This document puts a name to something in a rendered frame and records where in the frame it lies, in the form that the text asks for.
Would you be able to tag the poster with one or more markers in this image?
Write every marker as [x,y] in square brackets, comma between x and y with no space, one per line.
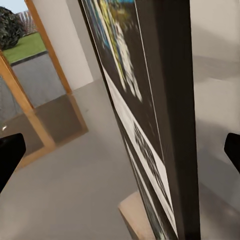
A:
[144,52]

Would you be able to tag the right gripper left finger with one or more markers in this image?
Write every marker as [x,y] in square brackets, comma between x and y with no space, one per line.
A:
[12,149]

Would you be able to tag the door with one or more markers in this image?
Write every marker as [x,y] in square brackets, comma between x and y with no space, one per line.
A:
[30,73]

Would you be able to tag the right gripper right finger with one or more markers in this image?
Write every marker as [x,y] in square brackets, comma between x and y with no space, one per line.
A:
[232,149]

